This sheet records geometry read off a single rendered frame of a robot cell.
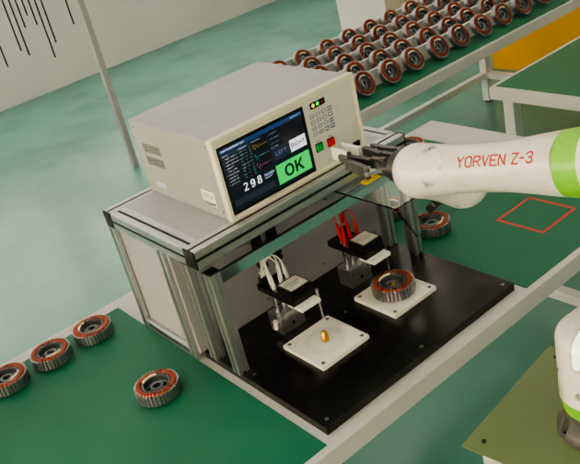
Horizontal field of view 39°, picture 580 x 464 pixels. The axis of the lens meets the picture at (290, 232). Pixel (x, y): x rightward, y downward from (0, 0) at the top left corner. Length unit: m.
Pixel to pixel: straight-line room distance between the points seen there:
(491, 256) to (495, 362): 0.90
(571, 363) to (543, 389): 0.26
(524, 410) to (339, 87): 0.86
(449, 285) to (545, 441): 0.58
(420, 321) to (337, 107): 0.56
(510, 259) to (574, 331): 0.72
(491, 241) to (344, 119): 0.57
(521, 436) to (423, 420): 1.21
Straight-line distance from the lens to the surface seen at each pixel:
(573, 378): 1.57
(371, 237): 2.07
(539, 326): 3.24
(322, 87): 1.96
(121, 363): 2.20
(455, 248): 2.31
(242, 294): 2.10
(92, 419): 2.05
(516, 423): 1.73
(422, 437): 2.82
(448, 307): 2.03
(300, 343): 1.99
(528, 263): 2.20
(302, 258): 2.19
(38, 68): 8.37
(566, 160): 1.34
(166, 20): 8.96
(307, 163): 1.97
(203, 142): 1.82
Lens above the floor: 1.92
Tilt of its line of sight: 27 degrees down
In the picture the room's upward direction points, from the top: 14 degrees counter-clockwise
